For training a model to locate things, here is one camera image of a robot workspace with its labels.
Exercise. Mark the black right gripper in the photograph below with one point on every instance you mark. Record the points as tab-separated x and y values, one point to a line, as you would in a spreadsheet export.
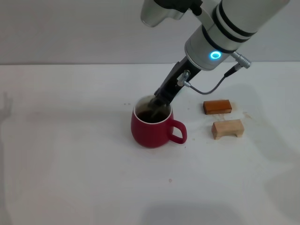
172	80

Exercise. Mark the red ceramic coffee cup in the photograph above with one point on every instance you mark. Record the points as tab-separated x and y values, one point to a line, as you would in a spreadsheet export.
150	133

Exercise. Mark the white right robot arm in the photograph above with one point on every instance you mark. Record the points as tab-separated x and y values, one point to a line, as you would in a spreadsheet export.
234	23

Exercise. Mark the dark brown wooden block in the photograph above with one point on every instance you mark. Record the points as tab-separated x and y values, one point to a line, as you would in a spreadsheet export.
216	107

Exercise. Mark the light wooden arch block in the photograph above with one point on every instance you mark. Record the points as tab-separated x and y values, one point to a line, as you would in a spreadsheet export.
226	127

